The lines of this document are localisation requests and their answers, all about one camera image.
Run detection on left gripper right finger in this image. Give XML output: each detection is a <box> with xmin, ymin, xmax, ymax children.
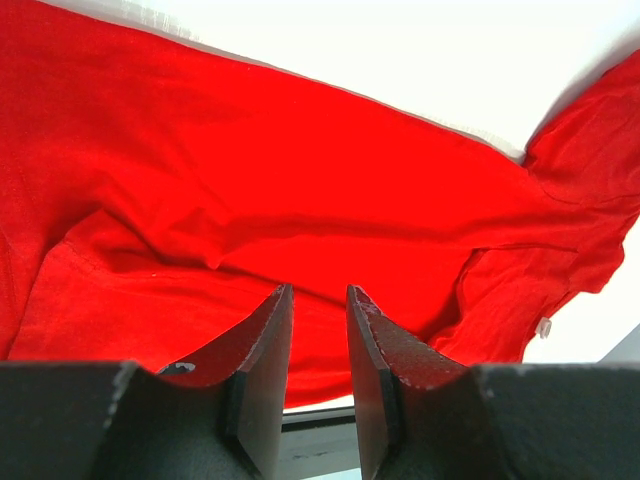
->
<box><xmin>346</xmin><ymin>286</ymin><xmax>639</xmax><ymax>479</ymax></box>

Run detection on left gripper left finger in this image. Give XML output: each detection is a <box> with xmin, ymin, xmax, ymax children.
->
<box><xmin>1</xmin><ymin>285</ymin><xmax>293</xmax><ymax>479</ymax></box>

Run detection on red t shirt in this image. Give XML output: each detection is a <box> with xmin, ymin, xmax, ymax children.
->
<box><xmin>1</xmin><ymin>1</ymin><xmax>639</xmax><ymax>407</ymax></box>

